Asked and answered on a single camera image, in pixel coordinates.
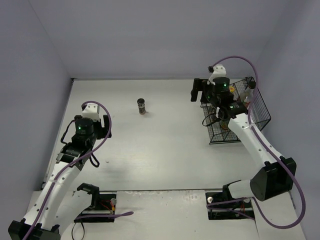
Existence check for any spice jar black lid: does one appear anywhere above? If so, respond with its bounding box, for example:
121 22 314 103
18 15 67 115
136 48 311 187
137 98 147 115
208 106 219 121
220 120 229 131

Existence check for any tall clear red-label bottle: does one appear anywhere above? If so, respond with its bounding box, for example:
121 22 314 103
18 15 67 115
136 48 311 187
244 81 256 105

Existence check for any sauce bottle yellow cap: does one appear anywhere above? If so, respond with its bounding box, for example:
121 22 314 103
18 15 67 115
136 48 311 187
229 86 235 94

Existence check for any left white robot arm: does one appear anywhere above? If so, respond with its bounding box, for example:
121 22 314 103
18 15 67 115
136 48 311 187
8 114 112 240

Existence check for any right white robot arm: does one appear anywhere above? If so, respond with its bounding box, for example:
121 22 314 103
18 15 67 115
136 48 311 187
190 76 297 206

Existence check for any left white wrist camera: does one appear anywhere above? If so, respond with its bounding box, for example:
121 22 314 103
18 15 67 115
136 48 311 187
81 103 100 122

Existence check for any black wire basket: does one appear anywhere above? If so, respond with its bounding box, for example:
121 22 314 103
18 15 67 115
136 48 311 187
200 76 271 145

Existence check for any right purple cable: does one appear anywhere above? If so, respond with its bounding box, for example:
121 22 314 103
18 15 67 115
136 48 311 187
206 55 306 229

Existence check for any purple cable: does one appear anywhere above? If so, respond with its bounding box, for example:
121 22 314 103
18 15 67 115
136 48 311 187
24 100 135 240
206 55 306 229

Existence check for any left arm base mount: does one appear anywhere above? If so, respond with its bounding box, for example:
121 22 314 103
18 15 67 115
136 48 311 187
74 183 117 223

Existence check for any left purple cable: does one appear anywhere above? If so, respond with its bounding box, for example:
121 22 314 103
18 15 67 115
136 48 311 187
24 100 135 240

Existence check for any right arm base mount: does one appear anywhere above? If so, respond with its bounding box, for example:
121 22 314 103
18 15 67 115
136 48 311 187
205 183 255 221

